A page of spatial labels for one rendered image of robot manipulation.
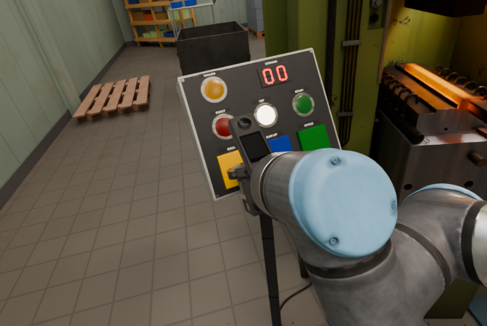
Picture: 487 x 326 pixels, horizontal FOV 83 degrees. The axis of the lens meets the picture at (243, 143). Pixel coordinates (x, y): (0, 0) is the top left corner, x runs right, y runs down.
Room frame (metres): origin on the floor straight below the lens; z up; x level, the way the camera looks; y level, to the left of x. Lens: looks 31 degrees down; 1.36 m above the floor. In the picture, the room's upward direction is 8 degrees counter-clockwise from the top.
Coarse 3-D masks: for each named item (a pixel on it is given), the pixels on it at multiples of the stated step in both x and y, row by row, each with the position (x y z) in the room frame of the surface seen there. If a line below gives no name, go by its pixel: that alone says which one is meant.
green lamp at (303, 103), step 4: (300, 96) 0.61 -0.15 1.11; (304, 96) 0.62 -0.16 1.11; (296, 100) 0.61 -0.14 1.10; (300, 100) 0.61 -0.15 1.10; (304, 100) 0.61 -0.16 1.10; (308, 100) 0.61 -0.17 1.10; (296, 104) 0.60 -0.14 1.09; (300, 104) 0.60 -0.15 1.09; (304, 104) 0.60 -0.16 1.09; (308, 104) 0.61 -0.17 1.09; (296, 108) 0.60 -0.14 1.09; (300, 108) 0.60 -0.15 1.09; (304, 108) 0.60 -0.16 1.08; (308, 108) 0.60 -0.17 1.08; (300, 112) 0.59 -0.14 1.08; (304, 112) 0.59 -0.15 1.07
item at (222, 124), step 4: (220, 120) 0.55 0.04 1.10; (224, 120) 0.55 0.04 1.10; (216, 124) 0.54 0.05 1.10; (220, 124) 0.54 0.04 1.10; (224, 124) 0.54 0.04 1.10; (216, 128) 0.54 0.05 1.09; (220, 128) 0.54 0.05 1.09; (224, 128) 0.54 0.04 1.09; (228, 128) 0.54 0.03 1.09; (220, 132) 0.53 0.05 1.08; (224, 132) 0.54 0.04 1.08; (228, 132) 0.54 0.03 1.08; (224, 136) 0.53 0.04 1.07
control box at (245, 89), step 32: (256, 64) 0.64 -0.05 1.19; (288, 64) 0.65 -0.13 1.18; (192, 96) 0.57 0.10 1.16; (224, 96) 0.58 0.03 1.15; (256, 96) 0.60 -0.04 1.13; (288, 96) 0.61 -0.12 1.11; (320, 96) 0.63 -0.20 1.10; (192, 128) 0.53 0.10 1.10; (288, 128) 0.57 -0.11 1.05; (224, 192) 0.47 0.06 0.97
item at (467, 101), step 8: (408, 64) 1.00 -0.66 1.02; (416, 64) 0.99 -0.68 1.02; (416, 72) 0.93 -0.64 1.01; (424, 72) 0.90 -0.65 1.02; (432, 80) 0.82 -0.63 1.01; (440, 80) 0.81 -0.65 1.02; (440, 88) 0.77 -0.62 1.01; (448, 88) 0.74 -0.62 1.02; (456, 88) 0.74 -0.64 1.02; (456, 96) 0.70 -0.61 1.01; (464, 96) 0.68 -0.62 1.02; (472, 96) 0.67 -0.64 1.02; (480, 96) 0.65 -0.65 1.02; (464, 104) 0.65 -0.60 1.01; (472, 104) 0.64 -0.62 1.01; (480, 104) 0.61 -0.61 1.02; (472, 112) 0.62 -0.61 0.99; (480, 112) 0.61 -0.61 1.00
